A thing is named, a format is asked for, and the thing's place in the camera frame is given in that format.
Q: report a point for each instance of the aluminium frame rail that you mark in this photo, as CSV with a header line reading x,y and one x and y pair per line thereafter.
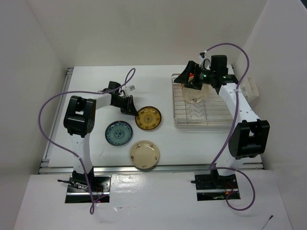
x,y
179,146

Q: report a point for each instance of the blue floral plate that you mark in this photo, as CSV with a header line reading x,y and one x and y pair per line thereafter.
x,y
118,133

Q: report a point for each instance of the beige plate with flower motifs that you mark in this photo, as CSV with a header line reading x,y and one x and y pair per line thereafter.
x,y
144,155

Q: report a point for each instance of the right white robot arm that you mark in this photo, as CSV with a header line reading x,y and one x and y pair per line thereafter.
x,y
248,134

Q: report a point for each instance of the yellow plate with dark rim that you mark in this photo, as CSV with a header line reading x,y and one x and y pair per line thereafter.
x,y
148,118

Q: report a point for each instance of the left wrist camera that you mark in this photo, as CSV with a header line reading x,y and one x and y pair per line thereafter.
x,y
127,90

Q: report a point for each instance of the wire dish rack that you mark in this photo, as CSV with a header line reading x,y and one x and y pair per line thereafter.
x,y
210,112

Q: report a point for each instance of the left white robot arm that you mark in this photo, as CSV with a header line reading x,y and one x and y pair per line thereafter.
x,y
79,122

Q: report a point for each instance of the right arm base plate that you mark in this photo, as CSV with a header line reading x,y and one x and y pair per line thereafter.
x,y
212,186

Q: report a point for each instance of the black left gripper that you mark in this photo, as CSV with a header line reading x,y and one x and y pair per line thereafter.
x,y
131,109

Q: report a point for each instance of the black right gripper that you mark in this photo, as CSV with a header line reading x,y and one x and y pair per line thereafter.
x,y
192,67

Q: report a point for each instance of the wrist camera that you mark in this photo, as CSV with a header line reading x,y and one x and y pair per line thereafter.
x,y
127,90
204,60

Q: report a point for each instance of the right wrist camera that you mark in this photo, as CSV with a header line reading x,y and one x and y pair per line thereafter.
x,y
204,60

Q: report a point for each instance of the beige plate with green brushstroke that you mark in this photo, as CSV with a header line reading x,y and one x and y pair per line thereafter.
x,y
193,96

